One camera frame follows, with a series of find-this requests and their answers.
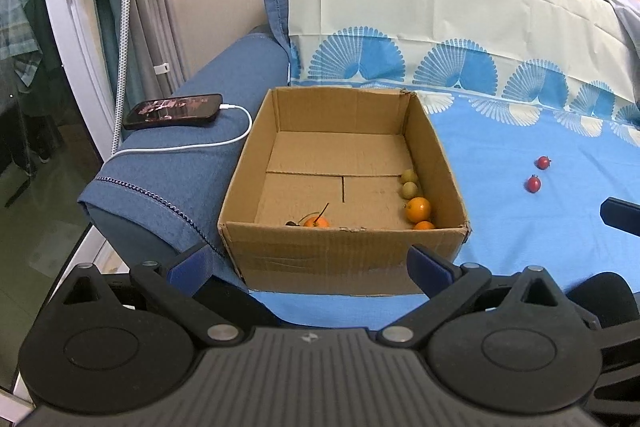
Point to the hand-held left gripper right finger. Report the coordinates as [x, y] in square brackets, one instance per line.
[425, 272]

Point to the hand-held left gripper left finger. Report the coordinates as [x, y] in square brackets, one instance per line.
[187, 269]

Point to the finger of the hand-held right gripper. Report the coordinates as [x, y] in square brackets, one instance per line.
[622, 216]

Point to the small orange kumquat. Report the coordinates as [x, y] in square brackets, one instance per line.
[425, 225]

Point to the large orange kumquat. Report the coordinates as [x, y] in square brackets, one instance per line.
[418, 209]

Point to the round yellow fruit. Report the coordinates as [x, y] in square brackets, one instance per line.
[410, 190]
[409, 176]

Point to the brown cardboard box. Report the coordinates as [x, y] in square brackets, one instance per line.
[325, 257]

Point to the dark cherry with stem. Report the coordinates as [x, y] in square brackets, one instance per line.
[291, 223]

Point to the orange mandarin with stem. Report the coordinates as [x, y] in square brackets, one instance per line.
[316, 222]

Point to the blue sofa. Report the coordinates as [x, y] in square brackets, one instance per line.
[175, 182]

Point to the blue fan-print bed sheet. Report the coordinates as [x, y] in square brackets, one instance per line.
[500, 217]

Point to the red cherry tomato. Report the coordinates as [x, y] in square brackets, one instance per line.
[543, 162]
[533, 184]

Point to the black smartphone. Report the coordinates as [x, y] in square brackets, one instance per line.
[172, 111]

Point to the grey cloth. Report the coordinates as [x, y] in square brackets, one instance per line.
[625, 14]

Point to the white plastic clip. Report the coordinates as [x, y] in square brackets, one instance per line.
[161, 68]

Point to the teal hanging garment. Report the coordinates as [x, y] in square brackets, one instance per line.
[107, 22]

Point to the grey curtain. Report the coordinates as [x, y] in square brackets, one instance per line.
[160, 7]

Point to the plaid hanging shirt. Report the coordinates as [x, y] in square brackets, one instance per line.
[15, 7]

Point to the white door frame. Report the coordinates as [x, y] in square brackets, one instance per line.
[75, 32]

